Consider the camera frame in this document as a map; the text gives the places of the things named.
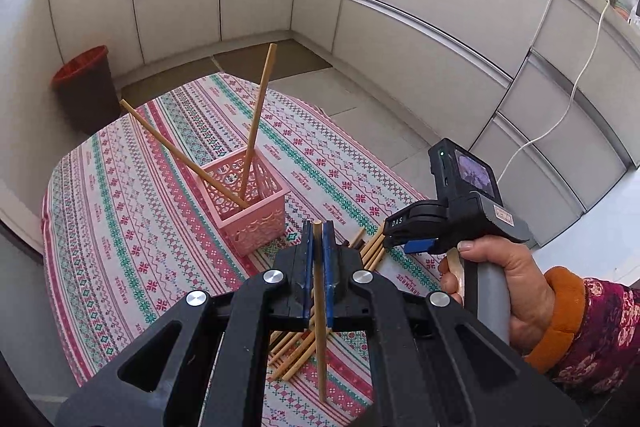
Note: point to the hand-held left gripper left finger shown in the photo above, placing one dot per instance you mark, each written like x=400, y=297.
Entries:
x=307, y=264

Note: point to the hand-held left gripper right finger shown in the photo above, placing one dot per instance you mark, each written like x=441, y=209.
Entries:
x=329, y=264

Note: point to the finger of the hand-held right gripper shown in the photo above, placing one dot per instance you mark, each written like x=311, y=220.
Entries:
x=415, y=222

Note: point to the wooden chopstick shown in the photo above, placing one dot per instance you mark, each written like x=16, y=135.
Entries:
x=170, y=144
x=260, y=107
x=318, y=287

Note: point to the pink lattice plastic basket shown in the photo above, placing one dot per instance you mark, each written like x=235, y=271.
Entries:
x=255, y=227

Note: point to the bunch of wooden chopsticks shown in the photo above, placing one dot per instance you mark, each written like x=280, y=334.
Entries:
x=295, y=357

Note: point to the person's right forearm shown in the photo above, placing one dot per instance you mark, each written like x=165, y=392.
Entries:
x=595, y=332

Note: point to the person's right hand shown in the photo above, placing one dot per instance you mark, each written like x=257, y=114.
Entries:
x=520, y=287

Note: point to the patterned tablecloth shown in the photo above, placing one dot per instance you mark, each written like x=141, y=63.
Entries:
x=150, y=207

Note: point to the brown floor mat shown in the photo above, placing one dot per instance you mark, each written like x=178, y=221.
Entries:
x=280, y=57

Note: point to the red waste bin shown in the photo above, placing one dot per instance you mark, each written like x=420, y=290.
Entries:
x=87, y=92

